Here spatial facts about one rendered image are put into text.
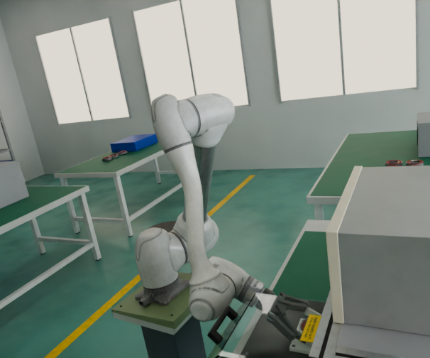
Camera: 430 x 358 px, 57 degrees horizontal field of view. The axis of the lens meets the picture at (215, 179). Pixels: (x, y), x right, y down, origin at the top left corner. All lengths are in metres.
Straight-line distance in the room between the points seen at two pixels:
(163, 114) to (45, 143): 7.45
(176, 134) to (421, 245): 0.80
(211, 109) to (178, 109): 0.12
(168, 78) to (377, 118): 3.17
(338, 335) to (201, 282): 0.47
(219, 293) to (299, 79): 4.74
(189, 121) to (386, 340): 0.85
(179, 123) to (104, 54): 5.97
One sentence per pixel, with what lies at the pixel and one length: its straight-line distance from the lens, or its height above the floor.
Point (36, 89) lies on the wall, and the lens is 8.50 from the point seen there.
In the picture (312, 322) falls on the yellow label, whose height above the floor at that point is 1.07.
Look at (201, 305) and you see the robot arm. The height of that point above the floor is 1.02.
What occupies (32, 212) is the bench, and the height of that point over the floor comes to 0.75.
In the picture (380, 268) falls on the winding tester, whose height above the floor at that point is 1.25.
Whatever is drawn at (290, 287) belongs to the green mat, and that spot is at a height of 0.75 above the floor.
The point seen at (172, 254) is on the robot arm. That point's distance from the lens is 1.65.
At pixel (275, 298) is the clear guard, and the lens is 1.07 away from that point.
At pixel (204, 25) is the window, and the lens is 6.18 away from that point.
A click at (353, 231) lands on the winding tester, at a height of 1.32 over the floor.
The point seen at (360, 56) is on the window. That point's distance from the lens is 5.57.
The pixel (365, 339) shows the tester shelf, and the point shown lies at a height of 1.11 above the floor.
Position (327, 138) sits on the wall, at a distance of 5.77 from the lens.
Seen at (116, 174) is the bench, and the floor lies 0.73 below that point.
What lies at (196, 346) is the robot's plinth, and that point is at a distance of 1.90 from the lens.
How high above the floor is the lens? 1.66
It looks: 16 degrees down
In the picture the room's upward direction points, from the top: 9 degrees counter-clockwise
